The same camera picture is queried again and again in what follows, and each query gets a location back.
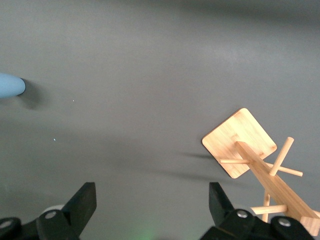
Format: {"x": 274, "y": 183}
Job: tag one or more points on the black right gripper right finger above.
{"x": 220, "y": 207}

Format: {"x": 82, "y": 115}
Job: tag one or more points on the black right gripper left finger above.
{"x": 80, "y": 207}

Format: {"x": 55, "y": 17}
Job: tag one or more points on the light blue cup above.
{"x": 11, "y": 86}

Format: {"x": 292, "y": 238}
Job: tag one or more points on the wooden mug tree stand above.
{"x": 240, "y": 140}

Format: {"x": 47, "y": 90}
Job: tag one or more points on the dark grey table mat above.
{"x": 150, "y": 62}

